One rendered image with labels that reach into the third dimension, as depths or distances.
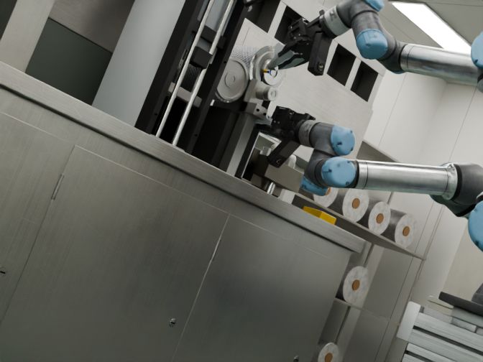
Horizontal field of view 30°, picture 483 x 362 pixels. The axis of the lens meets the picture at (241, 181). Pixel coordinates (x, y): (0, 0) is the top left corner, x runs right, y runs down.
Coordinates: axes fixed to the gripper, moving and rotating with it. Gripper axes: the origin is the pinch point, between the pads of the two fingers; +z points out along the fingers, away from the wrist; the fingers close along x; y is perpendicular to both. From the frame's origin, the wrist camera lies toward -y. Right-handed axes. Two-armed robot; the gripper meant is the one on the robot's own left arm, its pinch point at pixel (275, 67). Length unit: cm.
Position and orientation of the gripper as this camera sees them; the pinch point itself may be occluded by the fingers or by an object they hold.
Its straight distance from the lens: 256.0
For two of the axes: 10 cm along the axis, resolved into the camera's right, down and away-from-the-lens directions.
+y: -1.4, -8.4, 5.2
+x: -6.5, -3.2, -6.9
